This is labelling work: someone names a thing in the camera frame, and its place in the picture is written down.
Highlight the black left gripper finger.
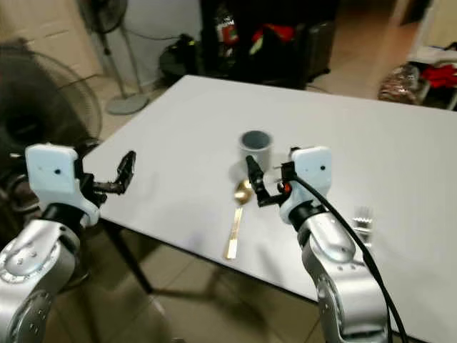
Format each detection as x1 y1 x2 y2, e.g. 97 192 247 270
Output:
118 150 138 191

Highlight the red cloth on cabinet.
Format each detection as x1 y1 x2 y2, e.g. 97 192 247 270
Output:
252 23 295 45

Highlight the patterned brown bag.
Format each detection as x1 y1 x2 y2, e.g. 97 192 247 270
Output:
378 64 426 105

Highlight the silver fork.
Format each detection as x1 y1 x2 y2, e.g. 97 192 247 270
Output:
353 207 376 248

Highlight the gold spoon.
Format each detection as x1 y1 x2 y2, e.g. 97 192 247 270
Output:
225 179 255 261

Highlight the large black fan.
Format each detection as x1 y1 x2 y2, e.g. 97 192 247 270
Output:
0 41 103 179

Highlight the black bag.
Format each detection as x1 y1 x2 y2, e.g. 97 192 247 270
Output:
160 33 205 84

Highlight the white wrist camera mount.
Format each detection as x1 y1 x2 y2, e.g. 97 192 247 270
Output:
25 143 101 227
280 146 333 224

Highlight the black table leg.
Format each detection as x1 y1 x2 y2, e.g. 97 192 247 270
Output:
102 220 156 295

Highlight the black cabinet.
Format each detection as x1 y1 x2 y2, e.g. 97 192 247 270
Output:
199 0 341 84

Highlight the grey standing fan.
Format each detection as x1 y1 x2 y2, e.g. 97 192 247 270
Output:
79 0 151 117

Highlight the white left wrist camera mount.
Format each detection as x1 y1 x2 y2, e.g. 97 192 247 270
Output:
25 143 101 227

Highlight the grey cup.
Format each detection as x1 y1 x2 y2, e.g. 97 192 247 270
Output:
238 129 274 172

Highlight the white door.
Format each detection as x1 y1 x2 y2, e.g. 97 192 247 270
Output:
0 0 104 78

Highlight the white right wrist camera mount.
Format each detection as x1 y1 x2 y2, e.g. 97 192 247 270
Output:
280 146 333 224

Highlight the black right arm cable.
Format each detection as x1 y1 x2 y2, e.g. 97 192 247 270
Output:
293 175 409 343

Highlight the red fabric item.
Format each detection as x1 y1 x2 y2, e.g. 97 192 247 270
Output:
421 64 457 91

